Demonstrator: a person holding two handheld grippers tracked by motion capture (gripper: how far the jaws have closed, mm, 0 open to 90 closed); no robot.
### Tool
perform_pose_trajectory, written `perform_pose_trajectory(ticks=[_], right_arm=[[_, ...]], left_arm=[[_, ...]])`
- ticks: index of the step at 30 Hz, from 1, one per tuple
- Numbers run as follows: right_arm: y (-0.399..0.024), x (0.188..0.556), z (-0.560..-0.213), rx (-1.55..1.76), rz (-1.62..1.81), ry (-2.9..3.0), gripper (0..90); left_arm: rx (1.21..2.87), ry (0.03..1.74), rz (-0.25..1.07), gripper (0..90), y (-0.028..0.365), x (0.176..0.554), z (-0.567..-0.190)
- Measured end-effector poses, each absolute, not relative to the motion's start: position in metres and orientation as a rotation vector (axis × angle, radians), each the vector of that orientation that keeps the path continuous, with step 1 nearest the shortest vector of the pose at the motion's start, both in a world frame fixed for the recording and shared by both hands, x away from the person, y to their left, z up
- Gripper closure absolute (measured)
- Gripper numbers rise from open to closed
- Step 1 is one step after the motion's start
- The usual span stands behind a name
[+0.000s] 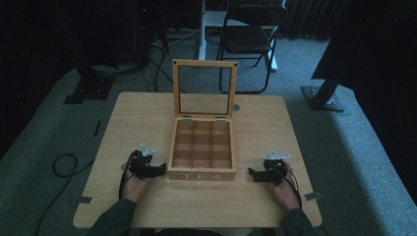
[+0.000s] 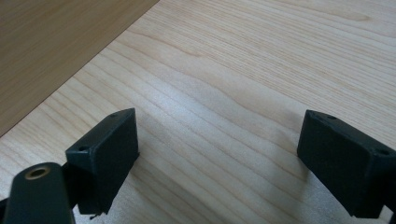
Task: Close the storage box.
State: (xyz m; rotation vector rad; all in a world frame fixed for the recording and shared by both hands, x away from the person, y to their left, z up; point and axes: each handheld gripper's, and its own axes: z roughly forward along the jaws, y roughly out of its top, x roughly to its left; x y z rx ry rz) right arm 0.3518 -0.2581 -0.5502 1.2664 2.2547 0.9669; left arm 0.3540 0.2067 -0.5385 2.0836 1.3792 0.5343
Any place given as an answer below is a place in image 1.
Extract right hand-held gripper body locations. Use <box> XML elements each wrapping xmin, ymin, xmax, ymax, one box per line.
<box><xmin>260</xmin><ymin>149</ymin><xmax>292</xmax><ymax>186</ymax></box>

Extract dark pleated curtain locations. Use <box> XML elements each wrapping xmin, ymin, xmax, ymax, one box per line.
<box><xmin>282</xmin><ymin>0</ymin><xmax>352</xmax><ymax>42</ymax></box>

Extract black looped floor cable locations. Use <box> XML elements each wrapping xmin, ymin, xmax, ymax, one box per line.
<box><xmin>33</xmin><ymin>152</ymin><xmax>96</xmax><ymax>236</ymax></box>

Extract black stand with flat base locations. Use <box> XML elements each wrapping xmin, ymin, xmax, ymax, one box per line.
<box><xmin>63</xmin><ymin>63</ymin><xmax>116</xmax><ymax>106</ymax></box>

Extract black slanted stand with base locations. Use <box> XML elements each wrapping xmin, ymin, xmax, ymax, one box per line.
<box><xmin>300</xmin><ymin>70</ymin><xmax>346</xmax><ymax>113</ymax></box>

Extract black folding chair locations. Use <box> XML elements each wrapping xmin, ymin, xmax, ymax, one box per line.
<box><xmin>215</xmin><ymin>2</ymin><xmax>289</xmax><ymax>95</ymax></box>

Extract white desk leg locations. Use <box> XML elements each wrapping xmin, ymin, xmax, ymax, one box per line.
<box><xmin>197</xmin><ymin>0</ymin><xmax>211</xmax><ymax>62</ymax></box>

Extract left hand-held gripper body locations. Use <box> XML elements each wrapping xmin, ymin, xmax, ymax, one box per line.
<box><xmin>127</xmin><ymin>144</ymin><xmax>156</xmax><ymax>180</ymax></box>

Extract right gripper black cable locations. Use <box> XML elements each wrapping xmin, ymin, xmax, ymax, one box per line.
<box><xmin>272</xmin><ymin>161</ymin><xmax>303</xmax><ymax>210</ymax></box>

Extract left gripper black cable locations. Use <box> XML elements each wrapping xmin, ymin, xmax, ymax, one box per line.
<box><xmin>118</xmin><ymin>160</ymin><xmax>136</xmax><ymax>201</ymax></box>

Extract black floor cable bundle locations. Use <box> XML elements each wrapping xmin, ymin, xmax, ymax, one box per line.
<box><xmin>141</xmin><ymin>38</ymin><xmax>188</xmax><ymax>94</ymax></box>

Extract white floor cable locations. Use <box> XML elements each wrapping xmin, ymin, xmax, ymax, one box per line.
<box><xmin>152</xmin><ymin>28</ymin><xmax>202</xmax><ymax>47</ymax></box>

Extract person's left hand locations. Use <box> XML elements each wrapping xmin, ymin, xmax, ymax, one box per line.
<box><xmin>120</xmin><ymin>161</ymin><xmax>152</xmax><ymax>205</ymax></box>

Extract person's right hand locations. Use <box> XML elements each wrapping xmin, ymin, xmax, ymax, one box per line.
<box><xmin>266</xmin><ymin>160</ymin><xmax>302</xmax><ymax>212</ymax></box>

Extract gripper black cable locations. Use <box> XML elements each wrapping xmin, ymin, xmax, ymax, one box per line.
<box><xmin>272</xmin><ymin>161</ymin><xmax>303</xmax><ymax>210</ymax></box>
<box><xmin>118</xmin><ymin>160</ymin><xmax>136</xmax><ymax>201</ymax></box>

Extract wooden tea box with lid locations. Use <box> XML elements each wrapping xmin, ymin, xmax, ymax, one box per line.
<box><xmin>166</xmin><ymin>59</ymin><xmax>239</xmax><ymax>182</ymax></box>

